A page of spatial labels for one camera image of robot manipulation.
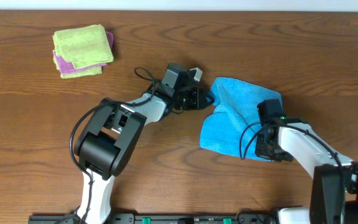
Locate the blue cloth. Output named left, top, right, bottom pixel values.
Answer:
left=199, top=77, right=282, bottom=161

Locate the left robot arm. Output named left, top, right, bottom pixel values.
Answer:
left=69, top=63, right=214, bottom=223

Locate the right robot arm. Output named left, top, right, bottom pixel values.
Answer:
left=253, top=99, right=358, bottom=224

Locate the bottom green folded towel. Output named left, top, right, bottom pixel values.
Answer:
left=53, top=57, right=104, bottom=78

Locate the green folded towel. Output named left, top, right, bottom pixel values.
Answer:
left=53, top=57, right=104, bottom=78
left=53, top=24, right=114, bottom=69

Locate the top green folded towel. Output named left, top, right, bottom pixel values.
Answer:
left=53, top=24, right=114, bottom=69

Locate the purple folded towel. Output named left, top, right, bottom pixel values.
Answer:
left=53, top=34, right=107, bottom=78

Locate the left black cable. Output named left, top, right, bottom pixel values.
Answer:
left=54, top=66, right=161, bottom=224

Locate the black cable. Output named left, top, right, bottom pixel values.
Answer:
left=54, top=66, right=161, bottom=224
left=239, top=121, right=346, bottom=224

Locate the right black cable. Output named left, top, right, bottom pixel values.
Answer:
left=239, top=121, right=346, bottom=224

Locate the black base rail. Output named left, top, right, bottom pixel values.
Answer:
left=28, top=213, right=279, bottom=224

